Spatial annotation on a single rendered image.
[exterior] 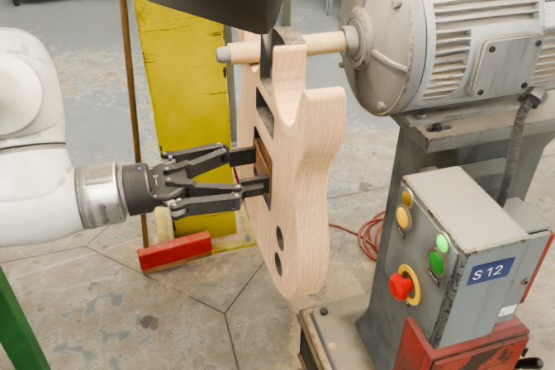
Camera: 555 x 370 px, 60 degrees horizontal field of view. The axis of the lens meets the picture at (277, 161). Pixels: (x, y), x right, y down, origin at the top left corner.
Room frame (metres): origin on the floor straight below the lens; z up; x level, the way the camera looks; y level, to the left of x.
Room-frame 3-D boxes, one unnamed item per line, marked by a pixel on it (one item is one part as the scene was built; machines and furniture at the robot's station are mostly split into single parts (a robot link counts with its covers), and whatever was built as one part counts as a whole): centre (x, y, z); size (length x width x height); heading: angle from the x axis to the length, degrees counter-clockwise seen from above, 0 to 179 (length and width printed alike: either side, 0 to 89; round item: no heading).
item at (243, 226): (1.65, 0.35, 0.02); 0.40 x 0.40 x 0.02; 16
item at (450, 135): (0.81, -0.38, 1.11); 0.36 x 0.24 x 0.04; 106
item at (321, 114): (0.48, -0.04, 1.26); 0.07 x 0.04 x 0.09; 17
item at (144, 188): (0.55, 0.18, 1.10); 0.09 x 0.08 x 0.07; 107
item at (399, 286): (0.47, -0.19, 0.98); 0.04 x 0.04 x 0.04; 16
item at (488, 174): (0.67, -0.35, 1.02); 0.13 x 0.04 x 0.04; 106
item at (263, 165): (0.60, 0.01, 1.09); 0.10 x 0.03 x 0.05; 17
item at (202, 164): (0.60, 0.12, 1.10); 0.11 x 0.01 x 0.04; 128
